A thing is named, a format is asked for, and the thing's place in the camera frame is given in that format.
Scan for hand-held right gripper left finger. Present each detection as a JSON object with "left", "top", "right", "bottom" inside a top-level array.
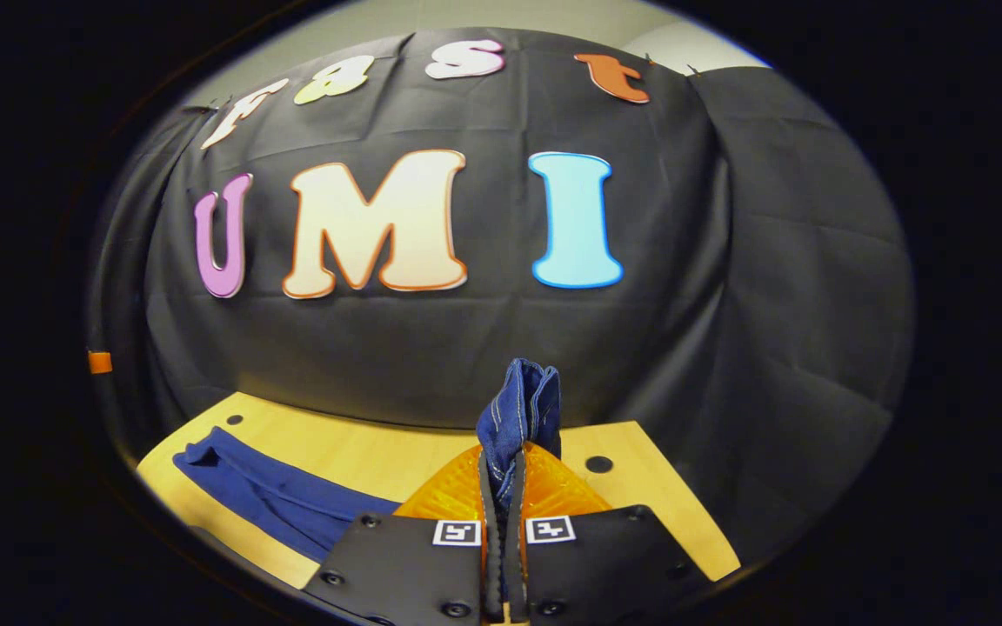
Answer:
[{"left": 301, "top": 443, "right": 502, "bottom": 626}]

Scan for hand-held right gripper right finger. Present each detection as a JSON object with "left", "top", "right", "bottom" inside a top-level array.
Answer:
[{"left": 505, "top": 442, "right": 715, "bottom": 626}]

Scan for blue jeans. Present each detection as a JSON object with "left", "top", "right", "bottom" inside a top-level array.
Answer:
[{"left": 172, "top": 358, "right": 563, "bottom": 605}]

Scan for black backdrop cloth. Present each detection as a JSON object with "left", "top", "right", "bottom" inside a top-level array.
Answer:
[{"left": 88, "top": 26, "right": 915, "bottom": 566}]

